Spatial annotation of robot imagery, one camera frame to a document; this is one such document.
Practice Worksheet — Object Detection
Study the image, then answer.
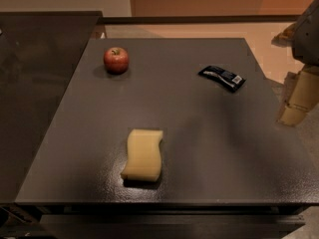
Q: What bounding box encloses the yellow sponge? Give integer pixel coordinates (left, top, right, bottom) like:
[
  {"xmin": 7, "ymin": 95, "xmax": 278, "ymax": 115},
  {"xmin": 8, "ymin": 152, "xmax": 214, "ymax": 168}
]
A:
[{"xmin": 121, "ymin": 129, "xmax": 163, "ymax": 182}]

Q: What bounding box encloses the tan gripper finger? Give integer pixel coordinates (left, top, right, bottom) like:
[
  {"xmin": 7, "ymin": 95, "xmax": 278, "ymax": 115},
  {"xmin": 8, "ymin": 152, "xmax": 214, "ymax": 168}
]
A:
[
  {"xmin": 277, "ymin": 65, "xmax": 319, "ymax": 126},
  {"xmin": 271, "ymin": 23, "xmax": 296, "ymax": 47}
]

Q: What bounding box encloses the dark blue rxbar wrapper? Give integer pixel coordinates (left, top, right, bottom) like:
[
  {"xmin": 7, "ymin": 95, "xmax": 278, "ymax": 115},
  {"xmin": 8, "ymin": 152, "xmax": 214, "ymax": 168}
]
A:
[{"xmin": 198, "ymin": 66, "xmax": 246, "ymax": 93}]

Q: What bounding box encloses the red apple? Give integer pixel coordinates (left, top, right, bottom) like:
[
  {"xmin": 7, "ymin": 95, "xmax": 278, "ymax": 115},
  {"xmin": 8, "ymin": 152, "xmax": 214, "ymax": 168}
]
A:
[{"xmin": 104, "ymin": 47, "xmax": 129, "ymax": 75}]

